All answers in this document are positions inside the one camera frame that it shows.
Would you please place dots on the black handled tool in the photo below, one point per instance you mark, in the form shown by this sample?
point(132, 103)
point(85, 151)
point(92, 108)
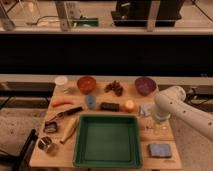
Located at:
point(66, 113)

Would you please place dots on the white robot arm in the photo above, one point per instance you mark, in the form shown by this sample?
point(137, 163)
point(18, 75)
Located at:
point(171, 102)

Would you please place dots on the blue sponge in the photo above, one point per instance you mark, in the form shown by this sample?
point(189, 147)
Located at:
point(160, 150)

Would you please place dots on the red bowl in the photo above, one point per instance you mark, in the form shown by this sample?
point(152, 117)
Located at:
point(86, 84)

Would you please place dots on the grey folded cloth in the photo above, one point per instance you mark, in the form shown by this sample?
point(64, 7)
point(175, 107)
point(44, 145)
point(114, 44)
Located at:
point(145, 110)

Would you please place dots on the black stand left of table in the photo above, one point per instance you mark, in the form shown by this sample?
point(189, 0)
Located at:
point(31, 138)

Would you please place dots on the black rectangular block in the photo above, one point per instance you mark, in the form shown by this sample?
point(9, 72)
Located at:
point(109, 106)

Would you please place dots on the bunch of dark grapes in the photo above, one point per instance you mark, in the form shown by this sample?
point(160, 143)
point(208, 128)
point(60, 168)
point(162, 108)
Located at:
point(115, 87)

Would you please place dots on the orange fruit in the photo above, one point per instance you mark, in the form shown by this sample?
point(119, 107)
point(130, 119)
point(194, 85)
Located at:
point(129, 106)

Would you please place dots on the blue cup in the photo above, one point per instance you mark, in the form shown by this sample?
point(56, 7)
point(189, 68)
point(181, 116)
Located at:
point(90, 101)

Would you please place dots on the purple bowl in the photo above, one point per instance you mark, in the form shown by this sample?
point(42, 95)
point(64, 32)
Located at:
point(145, 85)

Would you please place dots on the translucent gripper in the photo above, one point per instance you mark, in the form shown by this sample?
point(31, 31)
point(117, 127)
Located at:
point(159, 124)

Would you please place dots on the orange carrot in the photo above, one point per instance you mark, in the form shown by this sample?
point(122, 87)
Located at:
point(57, 103)

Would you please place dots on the green plastic tray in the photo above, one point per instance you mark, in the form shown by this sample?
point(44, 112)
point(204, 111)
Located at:
point(107, 141)

